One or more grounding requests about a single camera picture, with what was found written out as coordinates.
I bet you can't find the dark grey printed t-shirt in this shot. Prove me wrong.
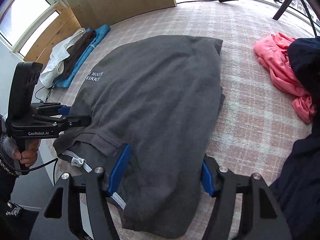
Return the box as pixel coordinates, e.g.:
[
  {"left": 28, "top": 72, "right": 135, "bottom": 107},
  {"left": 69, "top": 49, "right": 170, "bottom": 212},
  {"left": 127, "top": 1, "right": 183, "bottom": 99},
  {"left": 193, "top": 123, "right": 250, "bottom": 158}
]
[{"left": 53, "top": 35, "right": 225, "bottom": 238}]

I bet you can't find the person's left hand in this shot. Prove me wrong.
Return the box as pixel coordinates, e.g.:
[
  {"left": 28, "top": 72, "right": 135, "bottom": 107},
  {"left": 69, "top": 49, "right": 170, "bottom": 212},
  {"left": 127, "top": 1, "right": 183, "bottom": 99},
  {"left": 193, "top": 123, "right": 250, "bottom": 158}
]
[{"left": 13, "top": 139, "right": 41, "bottom": 167}]

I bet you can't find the white folded garment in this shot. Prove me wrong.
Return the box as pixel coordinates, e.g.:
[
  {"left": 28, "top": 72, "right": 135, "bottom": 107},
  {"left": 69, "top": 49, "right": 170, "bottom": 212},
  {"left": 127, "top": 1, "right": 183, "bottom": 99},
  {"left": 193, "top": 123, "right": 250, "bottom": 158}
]
[{"left": 40, "top": 28, "right": 86, "bottom": 88}]

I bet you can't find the brown folded garment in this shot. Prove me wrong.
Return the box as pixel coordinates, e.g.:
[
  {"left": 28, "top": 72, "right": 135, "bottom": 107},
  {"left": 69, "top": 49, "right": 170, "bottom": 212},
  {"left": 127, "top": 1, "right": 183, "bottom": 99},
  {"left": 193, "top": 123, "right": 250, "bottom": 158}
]
[{"left": 59, "top": 30, "right": 97, "bottom": 79}]

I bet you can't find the plaid pink table cloth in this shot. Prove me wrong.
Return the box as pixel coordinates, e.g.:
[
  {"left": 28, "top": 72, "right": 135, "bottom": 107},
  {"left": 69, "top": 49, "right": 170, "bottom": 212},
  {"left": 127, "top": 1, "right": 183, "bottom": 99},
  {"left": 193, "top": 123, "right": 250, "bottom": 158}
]
[{"left": 49, "top": 0, "right": 311, "bottom": 239}]

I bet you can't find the navy blue garment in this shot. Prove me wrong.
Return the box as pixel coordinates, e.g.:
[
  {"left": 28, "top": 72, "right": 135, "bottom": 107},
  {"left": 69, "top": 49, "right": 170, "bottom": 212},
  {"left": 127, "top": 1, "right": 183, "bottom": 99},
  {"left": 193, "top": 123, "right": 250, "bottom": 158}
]
[{"left": 268, "top": 36, "right": 320, "bottom": 240}]

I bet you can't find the blue folded garment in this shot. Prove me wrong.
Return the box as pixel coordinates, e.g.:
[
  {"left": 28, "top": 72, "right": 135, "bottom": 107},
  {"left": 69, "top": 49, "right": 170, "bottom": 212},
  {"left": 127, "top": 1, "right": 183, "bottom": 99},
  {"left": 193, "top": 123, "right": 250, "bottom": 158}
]
[{"left": 52, "top": 24, "right": 111, "bottom": 88}]

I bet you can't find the pink garment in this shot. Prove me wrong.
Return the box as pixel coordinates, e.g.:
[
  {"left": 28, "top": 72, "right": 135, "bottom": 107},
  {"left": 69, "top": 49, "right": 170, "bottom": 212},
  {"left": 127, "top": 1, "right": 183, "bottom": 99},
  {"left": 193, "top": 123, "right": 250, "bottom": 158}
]
[{"left": 253, "top": 33, "right": 316, "bottom": 124}]

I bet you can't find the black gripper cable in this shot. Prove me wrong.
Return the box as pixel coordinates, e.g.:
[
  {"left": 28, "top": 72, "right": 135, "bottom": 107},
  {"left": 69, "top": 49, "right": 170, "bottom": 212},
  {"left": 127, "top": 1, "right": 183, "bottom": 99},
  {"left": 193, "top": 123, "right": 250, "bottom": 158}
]
[{"left": 0, "top": 86, "right": 60, "bottom": 185}]

